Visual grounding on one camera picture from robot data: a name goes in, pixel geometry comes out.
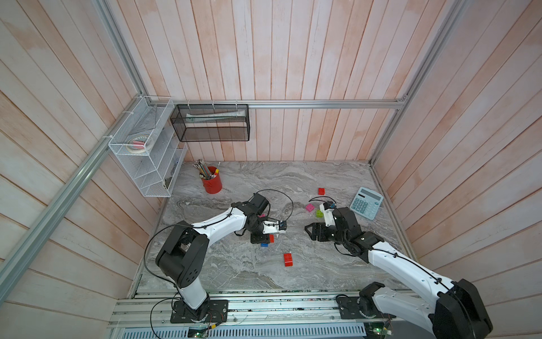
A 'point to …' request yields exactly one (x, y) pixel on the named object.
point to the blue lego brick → (265, 244)
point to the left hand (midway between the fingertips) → (264, 237)
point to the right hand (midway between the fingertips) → (311, 226)
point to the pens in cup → (204, 172)
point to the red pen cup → (213, 186)
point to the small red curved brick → (271, 238)
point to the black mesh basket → (211, 123)
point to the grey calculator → (367, 203)
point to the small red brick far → (321, 191)
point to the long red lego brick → (288, 259)
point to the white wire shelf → (155, 171)
